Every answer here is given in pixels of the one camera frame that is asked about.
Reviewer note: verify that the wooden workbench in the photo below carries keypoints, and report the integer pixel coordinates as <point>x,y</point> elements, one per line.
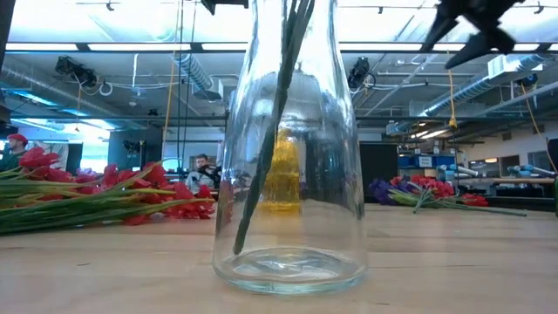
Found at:
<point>523,180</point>

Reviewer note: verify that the large black board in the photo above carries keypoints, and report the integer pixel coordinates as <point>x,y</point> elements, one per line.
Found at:
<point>379,165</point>

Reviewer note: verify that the long silver air duct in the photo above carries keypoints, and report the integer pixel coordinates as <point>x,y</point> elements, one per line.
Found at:
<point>436,107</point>

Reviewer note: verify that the silver spiral air duct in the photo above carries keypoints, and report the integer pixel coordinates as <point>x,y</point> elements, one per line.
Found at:
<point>194,72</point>

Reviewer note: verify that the person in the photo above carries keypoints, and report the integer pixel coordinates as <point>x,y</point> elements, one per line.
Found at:
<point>200,174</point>
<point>15,150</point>

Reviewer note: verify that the green flower stems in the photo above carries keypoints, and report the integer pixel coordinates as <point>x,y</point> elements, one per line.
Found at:
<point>279,96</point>

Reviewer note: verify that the clear glass vase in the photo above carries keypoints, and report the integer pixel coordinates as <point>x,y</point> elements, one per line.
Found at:
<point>305,270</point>

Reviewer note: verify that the blue storage bins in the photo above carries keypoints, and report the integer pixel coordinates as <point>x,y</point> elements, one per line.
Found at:
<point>444,160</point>

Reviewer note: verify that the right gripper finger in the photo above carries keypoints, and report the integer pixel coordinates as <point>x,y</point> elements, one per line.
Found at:
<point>440,32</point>
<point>488,43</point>

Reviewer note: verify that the leaf patterned cloth panel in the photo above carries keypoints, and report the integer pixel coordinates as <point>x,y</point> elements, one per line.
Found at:
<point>63,150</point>

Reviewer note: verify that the yellow glass vase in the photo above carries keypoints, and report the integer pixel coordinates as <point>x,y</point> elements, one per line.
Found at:
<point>281,183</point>

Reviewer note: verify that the black hanging spotlight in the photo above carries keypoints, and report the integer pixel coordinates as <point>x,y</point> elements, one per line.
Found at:
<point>359,72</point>
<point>76,70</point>

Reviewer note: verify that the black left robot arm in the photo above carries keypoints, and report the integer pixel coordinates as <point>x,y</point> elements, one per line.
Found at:
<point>5,26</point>

